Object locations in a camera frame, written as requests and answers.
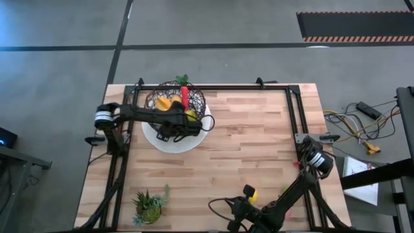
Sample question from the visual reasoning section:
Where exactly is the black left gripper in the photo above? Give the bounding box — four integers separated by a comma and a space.
157, 111, 203, 139

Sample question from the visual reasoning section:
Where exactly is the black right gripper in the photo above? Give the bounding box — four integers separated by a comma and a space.
226, 184, 261, 233

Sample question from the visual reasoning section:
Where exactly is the black wire basket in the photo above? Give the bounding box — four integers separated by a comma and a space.
144, 80, 208, 131

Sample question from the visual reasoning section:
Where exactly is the red carrot with leaves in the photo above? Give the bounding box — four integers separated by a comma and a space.
175, 73, 190, 111

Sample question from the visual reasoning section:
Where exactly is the white round plate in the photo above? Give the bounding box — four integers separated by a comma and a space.
141, 103, 213, 155

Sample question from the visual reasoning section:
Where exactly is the grey mounting plate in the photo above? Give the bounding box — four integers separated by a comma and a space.
294, 133, 340, 145

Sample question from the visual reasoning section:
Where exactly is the green succulent plant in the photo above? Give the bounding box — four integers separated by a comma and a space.
131, 184, 171, 227

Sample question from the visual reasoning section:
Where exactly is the white paper sheet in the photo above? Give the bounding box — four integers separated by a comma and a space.
342, 156, 379, 206

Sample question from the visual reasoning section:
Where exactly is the black power strip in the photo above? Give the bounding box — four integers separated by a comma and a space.
356, 101, 383, 121

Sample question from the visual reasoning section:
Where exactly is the black metal stand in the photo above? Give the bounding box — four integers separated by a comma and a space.
339, 86, 414, 233

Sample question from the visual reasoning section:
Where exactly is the grey side table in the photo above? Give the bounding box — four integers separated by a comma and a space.
0, 145, 52, 233

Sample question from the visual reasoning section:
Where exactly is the black device with blue light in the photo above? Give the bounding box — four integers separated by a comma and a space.
0, 127, 19, 149

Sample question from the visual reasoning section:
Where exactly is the black hazard-striped floor mat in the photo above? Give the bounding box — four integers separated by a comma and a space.
296, 11, 414, 43

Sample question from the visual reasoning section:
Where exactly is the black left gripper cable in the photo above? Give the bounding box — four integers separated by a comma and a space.
174, 113, 216, 143

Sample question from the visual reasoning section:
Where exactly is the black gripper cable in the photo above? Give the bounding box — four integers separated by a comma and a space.
174, 113, 216, 143
208, 196, 242, 224

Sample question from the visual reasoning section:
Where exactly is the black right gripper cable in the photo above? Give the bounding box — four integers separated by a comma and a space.
208, 196, 242, 224

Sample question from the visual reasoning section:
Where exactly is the black metal rig frame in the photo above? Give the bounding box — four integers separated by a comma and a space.
74, 77, 353, 233

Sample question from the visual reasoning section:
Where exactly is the floor cable bundle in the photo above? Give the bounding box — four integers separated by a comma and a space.
323, 100, 402, 145

